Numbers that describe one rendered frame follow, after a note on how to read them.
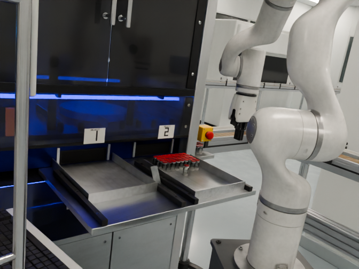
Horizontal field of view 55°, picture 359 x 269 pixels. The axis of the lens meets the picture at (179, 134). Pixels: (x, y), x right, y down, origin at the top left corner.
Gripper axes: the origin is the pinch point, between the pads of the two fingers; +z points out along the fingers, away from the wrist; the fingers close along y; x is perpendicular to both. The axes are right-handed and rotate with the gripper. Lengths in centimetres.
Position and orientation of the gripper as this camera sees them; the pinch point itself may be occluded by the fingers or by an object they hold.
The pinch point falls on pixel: (239, 134)
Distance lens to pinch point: 130.4
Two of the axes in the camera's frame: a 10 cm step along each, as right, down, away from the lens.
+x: 6.1, 2.7, -7.4
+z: -1.3, 9.6, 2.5
